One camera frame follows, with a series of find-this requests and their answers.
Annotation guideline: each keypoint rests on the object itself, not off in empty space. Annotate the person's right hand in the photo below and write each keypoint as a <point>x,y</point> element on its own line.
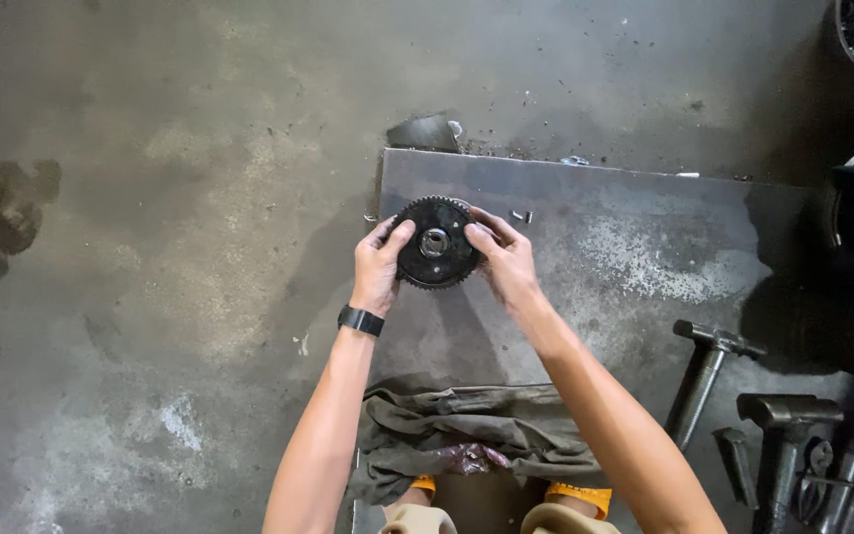
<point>510,267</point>

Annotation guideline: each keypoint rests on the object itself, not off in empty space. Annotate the short black metal chisel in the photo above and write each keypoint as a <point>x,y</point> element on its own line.
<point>735,463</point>

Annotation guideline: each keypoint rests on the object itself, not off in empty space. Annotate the black wristwatch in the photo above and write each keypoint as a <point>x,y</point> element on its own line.
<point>360,320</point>

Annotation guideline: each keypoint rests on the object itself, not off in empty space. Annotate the person's left leg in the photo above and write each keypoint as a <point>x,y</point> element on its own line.
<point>416,519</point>

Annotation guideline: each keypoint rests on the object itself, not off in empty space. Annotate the person's leg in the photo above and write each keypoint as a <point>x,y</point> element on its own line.
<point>564,520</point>
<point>416,519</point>

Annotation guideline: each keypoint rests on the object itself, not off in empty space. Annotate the grey dirty rag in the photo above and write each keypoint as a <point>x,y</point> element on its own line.
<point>412,430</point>

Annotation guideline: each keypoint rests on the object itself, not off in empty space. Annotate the orange sandal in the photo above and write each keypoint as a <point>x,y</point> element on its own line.
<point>583,497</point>
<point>422,484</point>

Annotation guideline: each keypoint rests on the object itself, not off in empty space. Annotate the small silvery scrap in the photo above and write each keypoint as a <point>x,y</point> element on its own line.
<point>574,160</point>

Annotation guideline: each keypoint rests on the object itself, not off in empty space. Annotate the crumpled purple plastic wrapper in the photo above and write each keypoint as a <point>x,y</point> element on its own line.
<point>475,458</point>

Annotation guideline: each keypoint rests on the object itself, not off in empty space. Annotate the dark metal pliers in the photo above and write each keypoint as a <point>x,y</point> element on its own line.
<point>816,475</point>

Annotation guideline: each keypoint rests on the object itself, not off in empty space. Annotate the large steel hammer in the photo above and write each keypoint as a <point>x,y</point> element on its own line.
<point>783,423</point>

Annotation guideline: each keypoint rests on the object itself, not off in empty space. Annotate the black toothed gear wheel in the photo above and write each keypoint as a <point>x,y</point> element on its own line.
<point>434,263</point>

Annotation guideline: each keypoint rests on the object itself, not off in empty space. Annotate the steel work plate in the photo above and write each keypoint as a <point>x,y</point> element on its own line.
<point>642,252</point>

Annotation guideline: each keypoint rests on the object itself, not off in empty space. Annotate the dark metal scrap piece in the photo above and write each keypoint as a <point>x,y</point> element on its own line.
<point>423,133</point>

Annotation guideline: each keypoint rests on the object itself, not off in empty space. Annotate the person's right leg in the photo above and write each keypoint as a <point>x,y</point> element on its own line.
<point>564,520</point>

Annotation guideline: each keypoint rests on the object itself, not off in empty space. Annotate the person's left hand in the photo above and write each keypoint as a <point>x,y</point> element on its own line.
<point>375,271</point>

